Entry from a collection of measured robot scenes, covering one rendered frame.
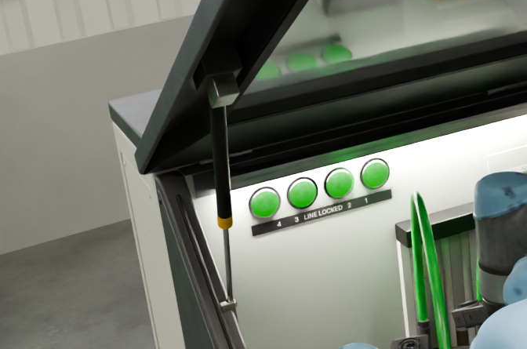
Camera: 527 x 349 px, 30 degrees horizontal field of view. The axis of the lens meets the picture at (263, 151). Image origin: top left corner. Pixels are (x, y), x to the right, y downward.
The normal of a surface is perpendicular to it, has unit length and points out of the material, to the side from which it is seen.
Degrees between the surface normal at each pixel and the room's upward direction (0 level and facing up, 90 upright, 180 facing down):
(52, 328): 0
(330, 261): 90
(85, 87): 90
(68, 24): 90
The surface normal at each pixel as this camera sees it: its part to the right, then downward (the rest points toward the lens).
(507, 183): -0.14, -0.94
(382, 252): 0.34, 0.26
